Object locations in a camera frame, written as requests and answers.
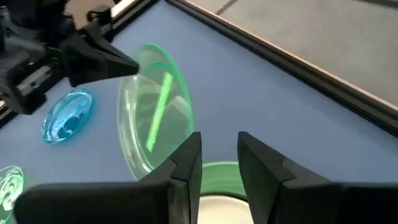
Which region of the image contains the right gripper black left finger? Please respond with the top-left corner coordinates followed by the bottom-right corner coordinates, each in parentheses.
top-left (14, 131), bottom-right (203, 224)

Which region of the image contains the large opaque green plate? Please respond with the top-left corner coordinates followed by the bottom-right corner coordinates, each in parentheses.
top-left (200, 161), bottom-right (248, 202)

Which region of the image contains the black aluminium table frame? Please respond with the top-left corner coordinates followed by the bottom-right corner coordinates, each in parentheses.
top-left (0, 0), bottom-right (398, 138)

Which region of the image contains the white plastic plate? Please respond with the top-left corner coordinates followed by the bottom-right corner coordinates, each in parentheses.
top-left (197, 194), bottom-right (254, 224)

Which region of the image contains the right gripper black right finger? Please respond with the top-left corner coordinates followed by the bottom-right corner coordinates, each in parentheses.
top-left (238, 131), bottom-right (398, 224)

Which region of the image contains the clear blue plastic plate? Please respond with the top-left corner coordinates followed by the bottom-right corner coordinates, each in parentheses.
top-left (41, 88), bottom-right (94, 145)

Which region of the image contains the clear green plastic plate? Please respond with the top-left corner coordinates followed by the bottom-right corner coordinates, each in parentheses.
top-left (117, 42), bottom-right (194, 181)
top-left (0, 166), bottom-right (25, 224)

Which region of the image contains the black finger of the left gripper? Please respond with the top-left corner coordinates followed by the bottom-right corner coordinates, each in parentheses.
top-left (81, 20), bottom-right (137, 62)
top-left (60, 37), bottom-right (140, 88)

